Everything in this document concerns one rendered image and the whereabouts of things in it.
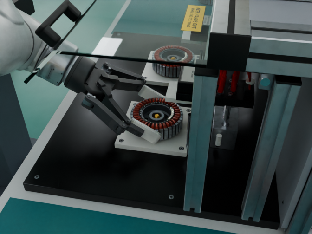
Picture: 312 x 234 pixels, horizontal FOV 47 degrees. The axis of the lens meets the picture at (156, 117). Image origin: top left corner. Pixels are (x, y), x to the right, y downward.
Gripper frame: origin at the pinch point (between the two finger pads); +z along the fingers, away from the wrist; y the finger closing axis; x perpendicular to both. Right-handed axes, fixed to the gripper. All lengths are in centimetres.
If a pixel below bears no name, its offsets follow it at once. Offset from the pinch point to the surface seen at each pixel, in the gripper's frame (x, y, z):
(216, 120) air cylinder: 8.1, 1.5, 10.0
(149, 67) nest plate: -4.8, -23.1, -4.0
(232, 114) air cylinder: 9.7, -1.2, 12.9
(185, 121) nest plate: 1.2, -2.2, 6.4
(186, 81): 13.2, 2.9, -0.4
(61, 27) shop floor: -126, -197, -58
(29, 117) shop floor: -113, -83, -36
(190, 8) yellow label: 25.8, 3.4, -7.6
